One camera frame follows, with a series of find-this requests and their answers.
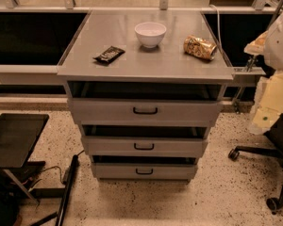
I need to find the grey drawer cabinet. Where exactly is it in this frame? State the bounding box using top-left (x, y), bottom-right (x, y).
top-left (56, 8), bottom-right (236, 183)

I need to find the grey bottom drawer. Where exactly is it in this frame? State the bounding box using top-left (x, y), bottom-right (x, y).
top-left (92, 155), bottom-right (198, 180)

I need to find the grey drawer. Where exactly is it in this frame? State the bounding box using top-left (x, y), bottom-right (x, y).
top-left (65, 80), bottom-right (221, 127)
top-left (92, 155), bottom-right (198, 180)
top-left (82, 125), bottom-right (208, 157)

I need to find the black snack bar wrapper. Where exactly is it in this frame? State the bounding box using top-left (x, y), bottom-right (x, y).
top-left (94, 46), bottom-right (125, 64)

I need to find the white cable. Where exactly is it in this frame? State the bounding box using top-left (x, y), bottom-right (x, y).
top-left (208, 4), bottom-right (225, 58)

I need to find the black pole on floor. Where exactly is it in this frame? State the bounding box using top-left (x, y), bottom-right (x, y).
top-left (31, 153), bottom-right (80, 226)

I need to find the black side table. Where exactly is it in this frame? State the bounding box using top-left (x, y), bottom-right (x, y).
top-left (0, 112), bottom-right (50, 202)

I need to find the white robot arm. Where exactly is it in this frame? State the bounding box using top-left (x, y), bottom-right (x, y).
top-left (244, 11), bottom-right (283, 135)

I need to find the grey top drawer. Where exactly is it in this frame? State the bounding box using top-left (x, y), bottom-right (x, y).
top-left (65, 80), bottom-right (221, 127)

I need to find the crushed gold can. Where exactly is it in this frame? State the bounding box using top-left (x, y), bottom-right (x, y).
top-left (183, 35), bottom-right (217, 60)

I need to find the white bowl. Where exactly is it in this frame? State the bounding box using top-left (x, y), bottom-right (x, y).
top-left (135, 22), bottom-right (167, 48)

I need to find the black office chair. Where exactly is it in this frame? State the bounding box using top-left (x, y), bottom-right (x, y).
top-left (228, 114), bottom-right (283, 214)

